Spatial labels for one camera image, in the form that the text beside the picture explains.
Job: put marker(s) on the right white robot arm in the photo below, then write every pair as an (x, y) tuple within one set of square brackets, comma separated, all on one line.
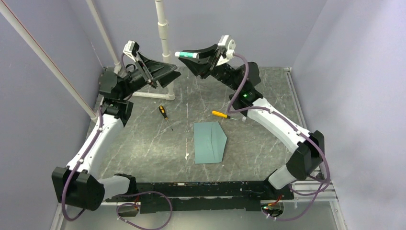
[(306, 147)]

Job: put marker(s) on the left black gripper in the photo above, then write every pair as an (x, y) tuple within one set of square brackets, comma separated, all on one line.
[(158, 71)]

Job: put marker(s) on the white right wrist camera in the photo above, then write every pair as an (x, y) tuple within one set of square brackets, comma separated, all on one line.
[(227, 46)]

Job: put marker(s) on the yellow handled screwdriver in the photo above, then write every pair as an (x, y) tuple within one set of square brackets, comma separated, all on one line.
[(222, 115)]

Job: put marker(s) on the aluminium extrusion frame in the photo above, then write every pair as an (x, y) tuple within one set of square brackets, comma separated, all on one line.
[(304, 191)]

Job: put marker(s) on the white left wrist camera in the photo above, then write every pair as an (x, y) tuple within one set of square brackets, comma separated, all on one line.
[(130, 49)]

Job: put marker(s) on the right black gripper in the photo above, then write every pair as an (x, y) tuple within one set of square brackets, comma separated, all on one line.
[(200, 66)]

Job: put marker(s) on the light blue envelope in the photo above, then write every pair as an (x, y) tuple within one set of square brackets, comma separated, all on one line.
[(209, 142)]

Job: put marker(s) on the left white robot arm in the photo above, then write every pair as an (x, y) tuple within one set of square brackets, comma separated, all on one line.
[(77, 184)]

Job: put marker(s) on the black handled small screwdriver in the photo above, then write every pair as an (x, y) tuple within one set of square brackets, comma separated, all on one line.
[(164, 114)]

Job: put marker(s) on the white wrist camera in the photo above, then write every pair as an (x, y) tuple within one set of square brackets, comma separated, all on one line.
[(130, 49), (227, 46)]

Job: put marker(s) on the green white glue stick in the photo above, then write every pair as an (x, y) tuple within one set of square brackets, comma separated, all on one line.
[(184, 54)]

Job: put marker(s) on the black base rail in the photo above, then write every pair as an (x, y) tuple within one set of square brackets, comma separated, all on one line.
[(196, 196)]

